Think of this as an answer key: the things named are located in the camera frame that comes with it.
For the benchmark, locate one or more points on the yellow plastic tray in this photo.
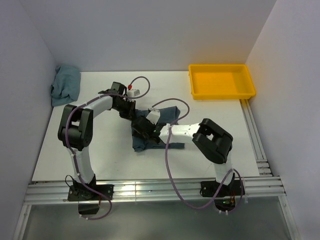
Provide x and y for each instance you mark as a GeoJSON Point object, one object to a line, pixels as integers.
{"type": "Point", "coordinates": [220, 82]}

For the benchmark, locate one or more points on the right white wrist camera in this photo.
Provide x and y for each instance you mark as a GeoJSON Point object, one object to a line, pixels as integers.
{"type": "Point", "coordinates": [153, 115]}

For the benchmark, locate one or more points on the light blue crumpled t-shirt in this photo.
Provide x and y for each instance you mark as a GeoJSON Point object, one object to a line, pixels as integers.
{"type": "Point", "coordinates": [65, 88]}

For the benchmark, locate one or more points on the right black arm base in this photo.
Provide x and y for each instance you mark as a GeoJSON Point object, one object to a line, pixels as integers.
{"type": "Point", "coordinates": [225, 200]}

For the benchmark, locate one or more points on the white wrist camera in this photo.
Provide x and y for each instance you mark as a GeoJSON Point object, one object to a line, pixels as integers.
{"type": "Point", "coordinates": [153, 115]}
{"type": "Point", "coordinates": [131, 92]}

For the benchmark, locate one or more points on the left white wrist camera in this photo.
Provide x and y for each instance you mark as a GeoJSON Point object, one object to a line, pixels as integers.
{"type": "Point", "coordinates": [131, 92]}

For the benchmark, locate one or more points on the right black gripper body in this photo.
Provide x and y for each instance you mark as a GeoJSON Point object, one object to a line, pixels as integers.
{"type": "Point", "coordinates": [136, 132]}

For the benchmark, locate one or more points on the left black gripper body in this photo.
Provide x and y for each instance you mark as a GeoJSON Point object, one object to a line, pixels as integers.
{"type": "Point", "coordinates": [125, 108]}

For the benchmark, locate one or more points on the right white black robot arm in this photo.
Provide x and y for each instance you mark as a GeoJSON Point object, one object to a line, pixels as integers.
{"type": "Point", "coordinates": [213, 142]}

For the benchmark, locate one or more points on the dark teal t-shirt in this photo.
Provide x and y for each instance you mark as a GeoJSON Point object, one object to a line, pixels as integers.
{"type": "Point", "coordinates": [167, 115]}

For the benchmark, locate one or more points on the aluminium front rail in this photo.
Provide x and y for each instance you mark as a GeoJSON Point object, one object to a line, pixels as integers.
{"type": "Point", "coordinates": [53, 193]}

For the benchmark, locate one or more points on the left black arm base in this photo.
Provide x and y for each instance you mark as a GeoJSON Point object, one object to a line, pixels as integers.
{"type": "Point", "coordinates": [88, 201]}

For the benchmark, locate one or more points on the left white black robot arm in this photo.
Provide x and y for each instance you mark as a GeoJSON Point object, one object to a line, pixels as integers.
{"type": "Point", "coordinates": [77, 122]}

